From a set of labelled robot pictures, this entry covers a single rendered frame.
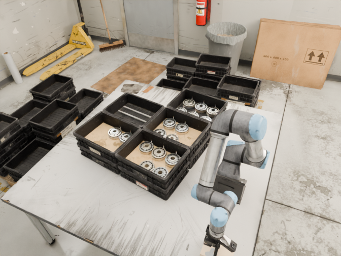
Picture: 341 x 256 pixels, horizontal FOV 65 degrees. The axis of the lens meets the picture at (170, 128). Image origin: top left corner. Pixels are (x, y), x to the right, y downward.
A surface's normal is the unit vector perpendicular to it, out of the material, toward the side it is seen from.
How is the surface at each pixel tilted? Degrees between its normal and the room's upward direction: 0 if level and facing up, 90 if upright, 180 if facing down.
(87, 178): 0
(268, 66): 73
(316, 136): 0
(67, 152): 0
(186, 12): 90
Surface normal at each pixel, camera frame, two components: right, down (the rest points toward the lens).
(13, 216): -0.04, -0.75
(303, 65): -0.41, 0.41
